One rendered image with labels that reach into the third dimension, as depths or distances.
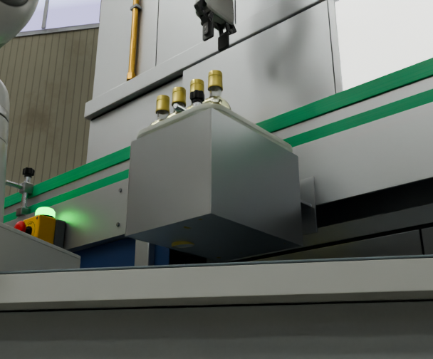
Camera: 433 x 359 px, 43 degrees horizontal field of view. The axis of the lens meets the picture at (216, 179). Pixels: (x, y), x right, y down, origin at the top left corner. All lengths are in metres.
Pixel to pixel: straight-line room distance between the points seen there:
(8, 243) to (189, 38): 1.14
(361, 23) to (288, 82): 0.21
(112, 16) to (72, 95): 3.17
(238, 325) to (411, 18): 0.82
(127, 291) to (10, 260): 0.17
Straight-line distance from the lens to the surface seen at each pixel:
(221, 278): 0.57
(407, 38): 1.23
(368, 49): 1.26
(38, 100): 5.36
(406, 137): 0.92
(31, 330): 0.68
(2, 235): 0.68
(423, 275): 0.57
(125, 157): 1.23
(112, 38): 2.05
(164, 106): 1.40
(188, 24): 1.74
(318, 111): 1.04
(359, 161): 0.94
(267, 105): 1.35
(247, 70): 1.44
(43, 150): 5.09
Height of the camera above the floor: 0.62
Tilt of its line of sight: 22 degrees up
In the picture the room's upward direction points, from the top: straight up
